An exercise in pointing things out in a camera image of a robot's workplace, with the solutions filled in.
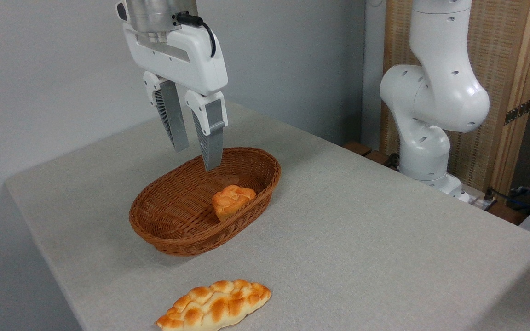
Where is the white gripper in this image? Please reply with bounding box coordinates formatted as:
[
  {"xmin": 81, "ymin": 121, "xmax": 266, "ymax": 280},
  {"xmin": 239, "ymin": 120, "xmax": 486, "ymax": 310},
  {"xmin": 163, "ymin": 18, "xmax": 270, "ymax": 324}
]
[{"xmin": 122, "ymin": 23, "xmax": 229, "ymax": 172}]

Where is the small round bread roll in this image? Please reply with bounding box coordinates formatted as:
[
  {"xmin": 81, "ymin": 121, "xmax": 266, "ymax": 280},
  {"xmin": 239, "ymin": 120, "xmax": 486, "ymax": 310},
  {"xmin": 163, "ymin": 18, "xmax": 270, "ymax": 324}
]
[{"xmin": 212, "ymin": 185, "xmax": 257, "ymax": 222}]

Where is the long braided bread loaf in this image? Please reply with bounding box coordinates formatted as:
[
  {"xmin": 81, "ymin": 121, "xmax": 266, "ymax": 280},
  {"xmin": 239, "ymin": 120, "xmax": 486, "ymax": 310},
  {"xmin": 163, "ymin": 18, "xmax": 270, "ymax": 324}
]
[{"xmin": 155, "ymin": 279, "xmax": 272, "ymax": 331}]

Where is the brown wicker basket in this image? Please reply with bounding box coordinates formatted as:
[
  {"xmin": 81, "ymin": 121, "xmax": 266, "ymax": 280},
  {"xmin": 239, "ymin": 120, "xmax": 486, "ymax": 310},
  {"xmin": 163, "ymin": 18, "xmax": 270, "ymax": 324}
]
[{"xmin": 129, "ymin": 147, "xmax": 282, "ymax": 257}]

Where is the grey tablecloth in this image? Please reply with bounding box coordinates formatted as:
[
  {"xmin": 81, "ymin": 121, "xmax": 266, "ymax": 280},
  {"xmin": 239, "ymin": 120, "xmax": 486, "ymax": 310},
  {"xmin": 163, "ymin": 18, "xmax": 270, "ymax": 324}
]
[{"xmin": 5, "ymin": 99, "xmax": 530, "ymax": 331}]

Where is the wooden rattan screen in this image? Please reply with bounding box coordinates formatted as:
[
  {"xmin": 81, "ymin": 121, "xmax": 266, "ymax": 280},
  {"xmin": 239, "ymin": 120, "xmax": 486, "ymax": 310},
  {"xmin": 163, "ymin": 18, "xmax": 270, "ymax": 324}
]
[{"xmin": 379, "ymin": 0, "xmax": 530, "ymax": 199}]

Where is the dark metal hinge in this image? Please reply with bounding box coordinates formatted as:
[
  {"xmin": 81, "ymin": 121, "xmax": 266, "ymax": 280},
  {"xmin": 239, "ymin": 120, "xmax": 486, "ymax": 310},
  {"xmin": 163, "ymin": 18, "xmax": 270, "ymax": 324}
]
[{"xmin": 504, "ymin": 98, "xmax": 530, "ymax": 126}]

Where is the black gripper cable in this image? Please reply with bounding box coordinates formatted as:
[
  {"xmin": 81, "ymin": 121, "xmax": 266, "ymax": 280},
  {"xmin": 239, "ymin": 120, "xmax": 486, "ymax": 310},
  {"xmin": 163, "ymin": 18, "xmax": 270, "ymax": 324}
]
[{"xmin": 175, "ymin": 12, "xmax": 217, "ymax": 58}]

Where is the dark cable bundle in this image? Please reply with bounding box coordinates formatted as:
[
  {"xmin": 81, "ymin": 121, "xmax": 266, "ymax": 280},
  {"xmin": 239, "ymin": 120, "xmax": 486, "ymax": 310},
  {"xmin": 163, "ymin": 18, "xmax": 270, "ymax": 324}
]
[{"xmin": 483, "ymin": 185, "xmax": 530, "ymax": 217}]

